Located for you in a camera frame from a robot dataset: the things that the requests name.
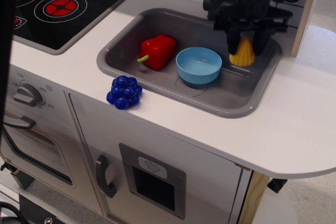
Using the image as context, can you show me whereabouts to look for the grey oven knob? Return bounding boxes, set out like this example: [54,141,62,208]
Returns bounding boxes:
[13,83,43,107]

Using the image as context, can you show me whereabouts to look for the blue toy grapes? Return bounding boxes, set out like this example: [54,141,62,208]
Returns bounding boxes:
[106,75,143,110]

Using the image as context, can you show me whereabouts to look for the light blue plastic bowl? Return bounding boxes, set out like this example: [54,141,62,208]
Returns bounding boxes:
[175,47,223,85]

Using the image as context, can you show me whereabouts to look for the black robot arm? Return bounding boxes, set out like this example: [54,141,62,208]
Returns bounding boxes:
[214,0,292,55]

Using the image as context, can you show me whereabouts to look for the wooden side post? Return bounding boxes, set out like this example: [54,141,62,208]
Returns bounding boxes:
[291,0,317,57]

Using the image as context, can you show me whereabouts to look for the grey cabinet door handle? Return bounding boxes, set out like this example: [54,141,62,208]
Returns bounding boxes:
[95,155,117,198]

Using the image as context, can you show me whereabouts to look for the red toy bell pepper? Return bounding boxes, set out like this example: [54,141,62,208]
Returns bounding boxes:
[137,34,176,69]

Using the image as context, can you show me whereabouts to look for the black toy stovetop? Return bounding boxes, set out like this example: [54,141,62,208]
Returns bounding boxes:
[13,0,125,55]

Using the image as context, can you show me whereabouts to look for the yellow toy corn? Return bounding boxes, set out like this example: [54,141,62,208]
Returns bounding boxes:
[229,37,255,67]

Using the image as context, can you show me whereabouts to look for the grey oven door handle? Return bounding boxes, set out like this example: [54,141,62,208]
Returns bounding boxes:
[3,115,36,130]

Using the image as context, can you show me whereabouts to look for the grey ice dispenser panel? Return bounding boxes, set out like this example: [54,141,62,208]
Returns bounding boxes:
[119,143,186,220]

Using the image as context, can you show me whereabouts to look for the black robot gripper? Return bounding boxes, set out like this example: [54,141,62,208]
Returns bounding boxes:
[214,0,292,56]

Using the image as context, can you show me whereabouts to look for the white cabinet door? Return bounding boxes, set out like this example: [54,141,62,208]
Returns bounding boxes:
[69,94,242,223]

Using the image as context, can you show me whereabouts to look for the white oven door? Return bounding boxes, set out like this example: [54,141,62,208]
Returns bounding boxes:
[1,98,103,215]

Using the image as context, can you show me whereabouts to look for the grey toy sink basin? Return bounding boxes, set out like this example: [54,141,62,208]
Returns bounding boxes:
[97,8,282,118]

